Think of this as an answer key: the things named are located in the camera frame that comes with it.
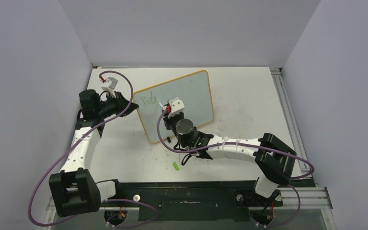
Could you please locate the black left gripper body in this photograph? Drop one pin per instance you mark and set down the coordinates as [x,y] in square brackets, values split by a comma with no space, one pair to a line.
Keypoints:
[112,106]

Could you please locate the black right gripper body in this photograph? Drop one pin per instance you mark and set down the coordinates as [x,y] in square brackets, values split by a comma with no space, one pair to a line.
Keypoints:
[171,121]

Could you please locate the yellow framed whiteboard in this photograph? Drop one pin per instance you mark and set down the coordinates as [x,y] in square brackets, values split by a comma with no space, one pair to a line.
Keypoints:
[193,89]

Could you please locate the green marker cap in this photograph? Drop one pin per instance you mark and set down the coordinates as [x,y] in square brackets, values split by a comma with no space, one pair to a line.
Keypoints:
[176,166]

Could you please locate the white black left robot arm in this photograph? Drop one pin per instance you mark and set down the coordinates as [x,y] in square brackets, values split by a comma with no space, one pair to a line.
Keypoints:
[73,189]

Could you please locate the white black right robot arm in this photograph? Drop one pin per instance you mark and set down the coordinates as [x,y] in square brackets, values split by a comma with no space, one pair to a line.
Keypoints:
[274,158]

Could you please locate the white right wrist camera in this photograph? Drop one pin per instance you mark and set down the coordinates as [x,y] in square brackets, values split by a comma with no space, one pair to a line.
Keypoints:
[176,106]

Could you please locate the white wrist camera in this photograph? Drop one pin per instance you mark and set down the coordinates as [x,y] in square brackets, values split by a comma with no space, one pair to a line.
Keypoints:
[176,106]
[109,86]

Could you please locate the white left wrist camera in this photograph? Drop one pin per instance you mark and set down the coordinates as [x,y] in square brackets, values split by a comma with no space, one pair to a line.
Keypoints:
[109,86]

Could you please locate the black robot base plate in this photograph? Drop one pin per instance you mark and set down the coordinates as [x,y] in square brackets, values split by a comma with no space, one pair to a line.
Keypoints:
[195,201]

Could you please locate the aluminium frame rail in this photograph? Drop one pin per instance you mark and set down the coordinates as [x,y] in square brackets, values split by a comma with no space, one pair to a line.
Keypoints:
[287,110]

